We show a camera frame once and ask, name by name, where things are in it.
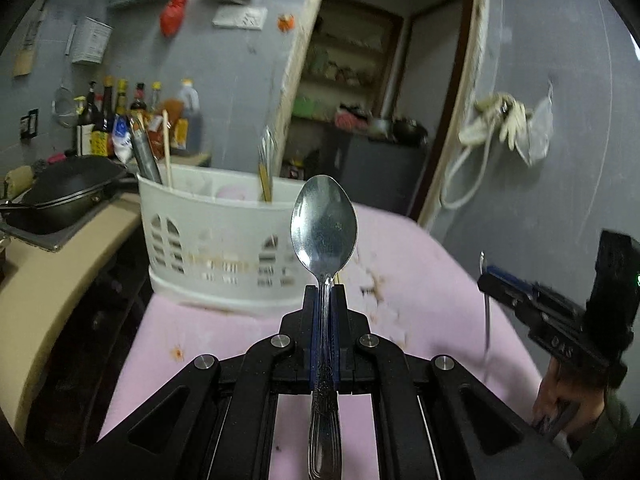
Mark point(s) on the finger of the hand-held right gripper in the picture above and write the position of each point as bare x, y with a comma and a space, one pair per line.
505, 292
515, 281

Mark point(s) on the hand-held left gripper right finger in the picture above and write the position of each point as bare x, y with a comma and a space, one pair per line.
340, 320

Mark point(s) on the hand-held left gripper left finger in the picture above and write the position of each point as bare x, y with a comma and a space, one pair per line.
311, 320

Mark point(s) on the white plastic utensil basket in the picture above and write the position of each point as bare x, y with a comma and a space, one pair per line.
225, 240

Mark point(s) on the person's right forearm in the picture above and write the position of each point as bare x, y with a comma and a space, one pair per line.
610, 435

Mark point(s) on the person's right hand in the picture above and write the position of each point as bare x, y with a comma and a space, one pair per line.
555, 400

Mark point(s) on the pink cloth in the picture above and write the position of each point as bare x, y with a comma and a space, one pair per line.
425, 285

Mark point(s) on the grey cabinet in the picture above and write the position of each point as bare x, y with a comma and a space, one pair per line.
380, 175

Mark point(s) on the clear plastic bag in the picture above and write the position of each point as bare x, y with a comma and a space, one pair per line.
537, 130

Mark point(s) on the white rubber gloves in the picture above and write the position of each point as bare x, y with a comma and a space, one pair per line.
510, 120

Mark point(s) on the black pot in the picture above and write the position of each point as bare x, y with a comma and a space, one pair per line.
400, 130

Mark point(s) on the pink container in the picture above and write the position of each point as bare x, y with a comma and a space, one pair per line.
350, 121

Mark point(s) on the green box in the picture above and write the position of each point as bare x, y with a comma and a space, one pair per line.
306, 107

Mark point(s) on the wooden chopstick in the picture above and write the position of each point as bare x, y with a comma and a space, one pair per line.
167, 145

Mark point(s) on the orange packet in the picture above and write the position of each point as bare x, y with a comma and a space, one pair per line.
175, 120

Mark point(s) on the beige kitchen counter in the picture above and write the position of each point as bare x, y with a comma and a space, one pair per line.
55, 280

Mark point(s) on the wooden shelf unit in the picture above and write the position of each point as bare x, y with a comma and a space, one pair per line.
350, 60

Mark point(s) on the white and blue bag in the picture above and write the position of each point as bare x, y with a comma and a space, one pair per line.
122, 137

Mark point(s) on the metal stove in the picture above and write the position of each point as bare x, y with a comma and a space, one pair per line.
45, 242

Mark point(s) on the black wok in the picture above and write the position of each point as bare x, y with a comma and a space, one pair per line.
65, 190

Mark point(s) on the row of sauce bottles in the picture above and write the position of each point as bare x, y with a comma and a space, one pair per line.
107, 110

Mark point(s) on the white power outlet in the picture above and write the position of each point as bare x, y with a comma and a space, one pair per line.
240, 17

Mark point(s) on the beige rolled cloth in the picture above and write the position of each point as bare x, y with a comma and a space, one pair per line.
19, 180

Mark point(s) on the metal mesh strainer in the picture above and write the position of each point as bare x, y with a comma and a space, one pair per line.
65, 107

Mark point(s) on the red plastic bag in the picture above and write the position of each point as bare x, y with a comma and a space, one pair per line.
174, 12

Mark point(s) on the wooden door frame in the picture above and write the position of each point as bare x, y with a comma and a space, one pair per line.
295, 70

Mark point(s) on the orange wall hook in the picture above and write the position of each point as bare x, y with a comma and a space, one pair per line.
286, 22

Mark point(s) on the black wall switch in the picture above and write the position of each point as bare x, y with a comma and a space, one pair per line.
29, 124

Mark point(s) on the grey wall mounted box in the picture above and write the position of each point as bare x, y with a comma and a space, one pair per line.
90, 40

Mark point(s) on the wooden wall hanging board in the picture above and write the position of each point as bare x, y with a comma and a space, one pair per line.
25, 55

